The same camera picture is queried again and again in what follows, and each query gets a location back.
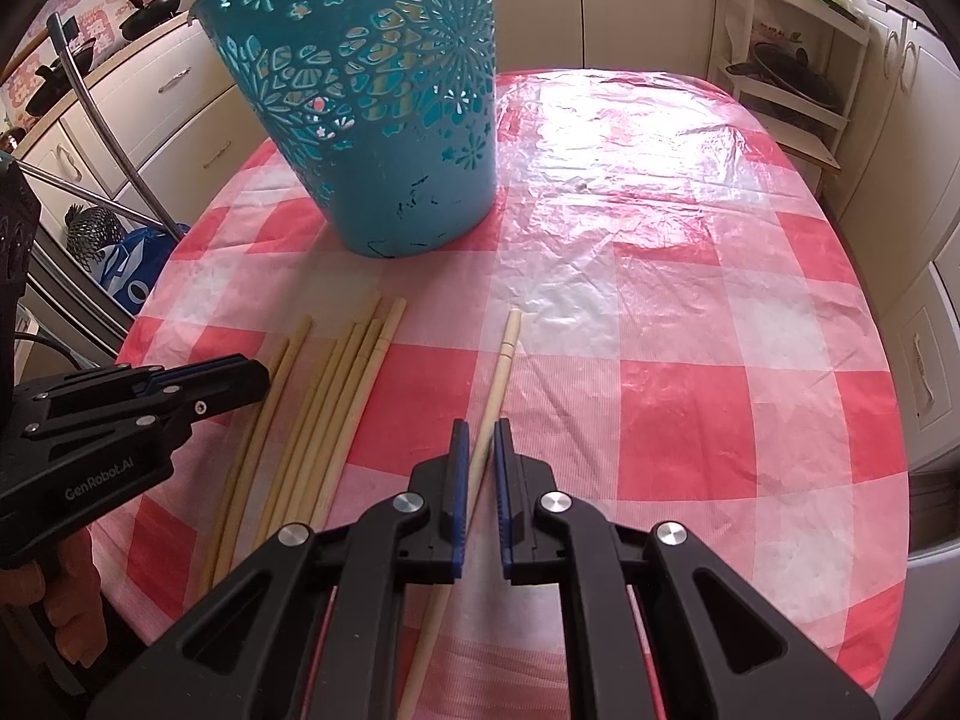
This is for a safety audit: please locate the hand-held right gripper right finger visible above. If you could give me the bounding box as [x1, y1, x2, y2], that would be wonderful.
[491, 418, 880, 720]

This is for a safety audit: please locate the person's left hand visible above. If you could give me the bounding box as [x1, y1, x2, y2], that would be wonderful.
[34, 529, 102, 661]

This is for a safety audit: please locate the blue plastic bag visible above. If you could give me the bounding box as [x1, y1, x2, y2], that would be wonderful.
[94, 229, 177, 316]

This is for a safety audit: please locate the teal plastic basket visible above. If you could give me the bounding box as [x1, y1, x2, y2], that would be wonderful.
[187, 0, 500, 260]

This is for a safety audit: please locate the black frying pan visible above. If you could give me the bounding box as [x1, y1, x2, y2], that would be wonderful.
[727, 41, 841, 110]

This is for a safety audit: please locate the ringed wooden chopstick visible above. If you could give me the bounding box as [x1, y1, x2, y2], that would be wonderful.
[396, 307, 522, 720]

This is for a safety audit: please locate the cream door cabinet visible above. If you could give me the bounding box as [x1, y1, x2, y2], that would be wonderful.
[491, 0, 721, 80]

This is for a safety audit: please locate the cream drawer cabinet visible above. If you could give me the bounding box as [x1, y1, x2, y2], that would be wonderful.
[15, 11, 256, 241]

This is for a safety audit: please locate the red white checked tablecloth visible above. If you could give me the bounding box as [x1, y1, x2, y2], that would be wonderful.
[97, 67, 912, 720]

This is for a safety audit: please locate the chrome chair frame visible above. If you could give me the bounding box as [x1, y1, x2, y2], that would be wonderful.
[15, 15, 192, 338]

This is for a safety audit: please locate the black wok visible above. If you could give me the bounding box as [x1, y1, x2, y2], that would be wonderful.
[120, 0, 185, 42]

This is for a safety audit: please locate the black mesh bag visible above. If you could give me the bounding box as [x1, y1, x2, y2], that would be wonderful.
[66, 204, 121, 263]

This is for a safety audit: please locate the cream corner cabinet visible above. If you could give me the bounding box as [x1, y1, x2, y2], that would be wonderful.
[817, 0, 960, 541]

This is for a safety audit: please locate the black cable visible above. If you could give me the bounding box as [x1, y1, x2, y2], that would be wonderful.
[15, 330, 76, 374]

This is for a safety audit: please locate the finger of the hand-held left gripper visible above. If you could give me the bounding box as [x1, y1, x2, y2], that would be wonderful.
[19, 355, 248, 410]
[26, 360, 269, 466]

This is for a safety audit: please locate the group of wooden chopsticks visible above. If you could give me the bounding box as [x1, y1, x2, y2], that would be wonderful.
[199, 292, 410, 601]

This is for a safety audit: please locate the white shelf rack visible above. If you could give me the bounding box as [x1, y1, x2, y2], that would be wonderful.
[709, 0, 871, 173]

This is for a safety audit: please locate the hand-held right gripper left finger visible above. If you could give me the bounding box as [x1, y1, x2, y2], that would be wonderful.
[86, 420, 471, 720]

